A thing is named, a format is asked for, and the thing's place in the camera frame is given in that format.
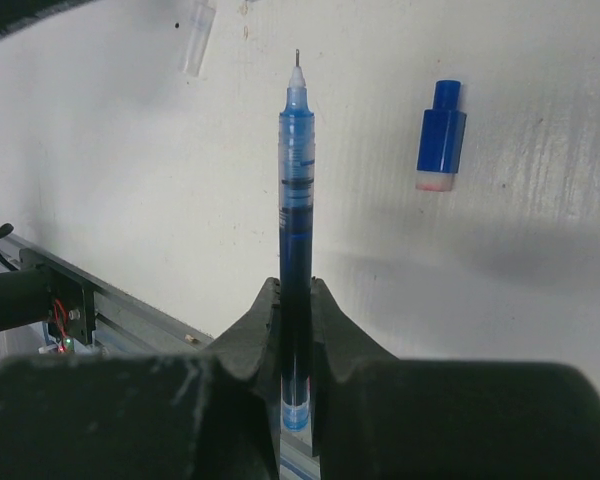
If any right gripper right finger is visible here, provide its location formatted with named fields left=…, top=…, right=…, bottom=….
left=311, top=279, right=600, bottom=479

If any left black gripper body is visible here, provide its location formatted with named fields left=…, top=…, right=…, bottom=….
left=0, top=0, right=90, bottom=40

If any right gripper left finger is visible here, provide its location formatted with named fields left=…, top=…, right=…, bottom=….
left=0, top=278, right=281, bottom=479

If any clear pen cap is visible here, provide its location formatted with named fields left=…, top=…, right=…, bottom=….
left=179, top=0, right=217, bottom=77

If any blue pen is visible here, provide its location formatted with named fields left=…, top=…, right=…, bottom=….
left=278, top=51, right=315, bottom=432

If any blue white pen cap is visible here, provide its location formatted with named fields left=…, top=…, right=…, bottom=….
left=416, top=80, right=467, bottom=192

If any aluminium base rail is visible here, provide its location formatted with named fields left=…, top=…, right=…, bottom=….
left=0, top=232, right=320, bottom=479

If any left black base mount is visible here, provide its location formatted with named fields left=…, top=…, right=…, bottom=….
left=20, top=248, right=95, bottom=350

